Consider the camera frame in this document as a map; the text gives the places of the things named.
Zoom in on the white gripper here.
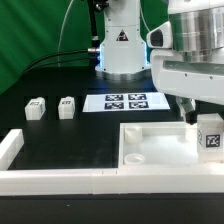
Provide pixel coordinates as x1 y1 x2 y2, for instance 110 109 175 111
150 48 224 125

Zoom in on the white square tabletop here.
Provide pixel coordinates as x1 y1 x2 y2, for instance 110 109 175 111
118 122 224 168

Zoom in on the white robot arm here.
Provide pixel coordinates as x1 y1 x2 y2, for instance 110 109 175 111
91 0 224 123

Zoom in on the AprilTag marker sheet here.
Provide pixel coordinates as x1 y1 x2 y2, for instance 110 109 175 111
83 92 170 112

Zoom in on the white U-shaped obstacle fence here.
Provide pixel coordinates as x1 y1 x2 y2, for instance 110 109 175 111
0 129 224 196

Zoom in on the green backdrop curtain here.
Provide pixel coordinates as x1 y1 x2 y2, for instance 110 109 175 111
0 0 171 96

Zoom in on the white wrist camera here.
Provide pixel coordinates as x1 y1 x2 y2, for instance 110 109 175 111
146 21 173 49

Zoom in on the grey cable right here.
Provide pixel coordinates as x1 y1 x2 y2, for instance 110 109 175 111
139 0 152 34

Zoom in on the grey cable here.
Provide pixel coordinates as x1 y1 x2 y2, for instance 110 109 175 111
57 0 76 68
139 0 152 34

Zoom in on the black cable upper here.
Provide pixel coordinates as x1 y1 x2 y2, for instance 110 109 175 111
23 47 102 73

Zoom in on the black cable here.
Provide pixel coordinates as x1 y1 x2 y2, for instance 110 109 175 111
31 56 101 70
23 47 102 73

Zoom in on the grey cable left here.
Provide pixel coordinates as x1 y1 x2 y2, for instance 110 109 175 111
57 0 76 68

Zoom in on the black cable lower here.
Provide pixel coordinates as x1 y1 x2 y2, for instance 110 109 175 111
31 56 101 70

